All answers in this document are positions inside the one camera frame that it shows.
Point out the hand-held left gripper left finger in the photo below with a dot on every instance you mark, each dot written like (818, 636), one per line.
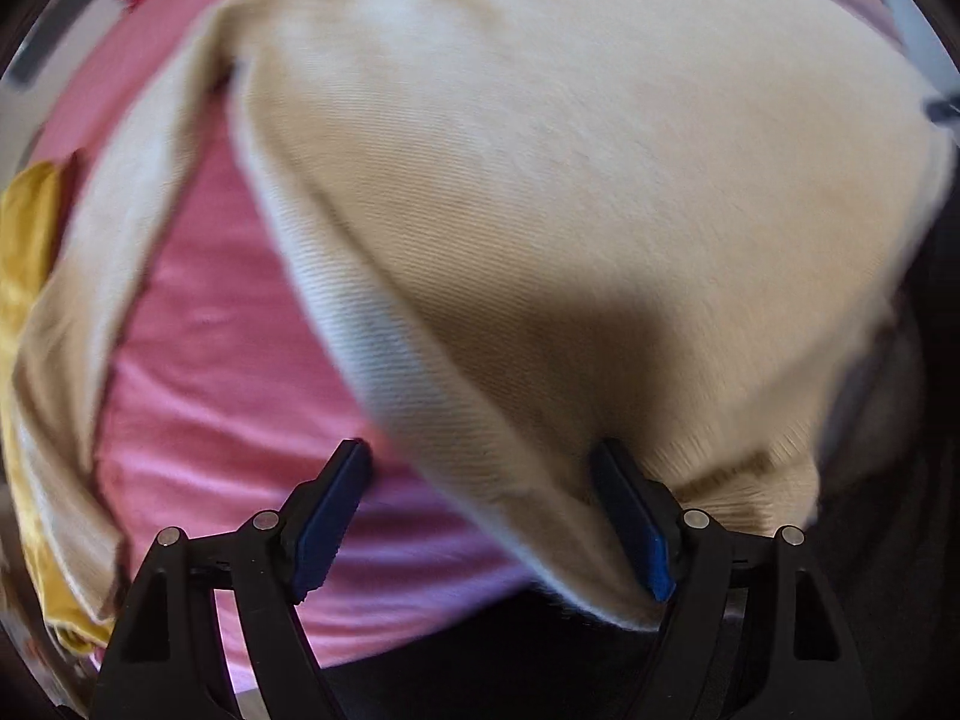
(328, 521)

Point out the yellow cloth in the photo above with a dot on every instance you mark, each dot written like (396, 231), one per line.
(26, 240)

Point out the person's dark trousers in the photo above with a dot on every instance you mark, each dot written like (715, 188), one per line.
(487, 664)

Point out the pink fleece blanket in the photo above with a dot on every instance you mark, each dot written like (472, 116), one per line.
(210, 390)

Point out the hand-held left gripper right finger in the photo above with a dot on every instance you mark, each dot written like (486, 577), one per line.
(639, 514)

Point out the beige knit sweater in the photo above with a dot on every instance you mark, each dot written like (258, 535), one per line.
(562, 202)

